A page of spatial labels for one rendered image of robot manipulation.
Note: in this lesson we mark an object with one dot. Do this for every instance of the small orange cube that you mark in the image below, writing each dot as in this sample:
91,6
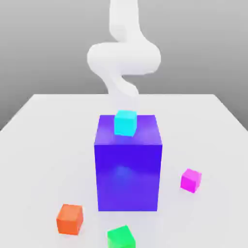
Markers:
69,220

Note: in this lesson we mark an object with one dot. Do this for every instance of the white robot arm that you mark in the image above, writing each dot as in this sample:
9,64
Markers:
124,58

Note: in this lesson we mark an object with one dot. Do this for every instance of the small green cube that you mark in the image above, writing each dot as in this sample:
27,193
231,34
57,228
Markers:
120,237

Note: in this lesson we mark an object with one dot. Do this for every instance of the small magenta cube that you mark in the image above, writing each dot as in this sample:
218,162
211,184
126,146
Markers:
189,181

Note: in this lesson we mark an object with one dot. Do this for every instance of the large purple box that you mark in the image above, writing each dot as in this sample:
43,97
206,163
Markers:
127,174

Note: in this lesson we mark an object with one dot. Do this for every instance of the small cyan cube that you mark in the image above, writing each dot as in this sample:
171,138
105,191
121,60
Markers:
125,124

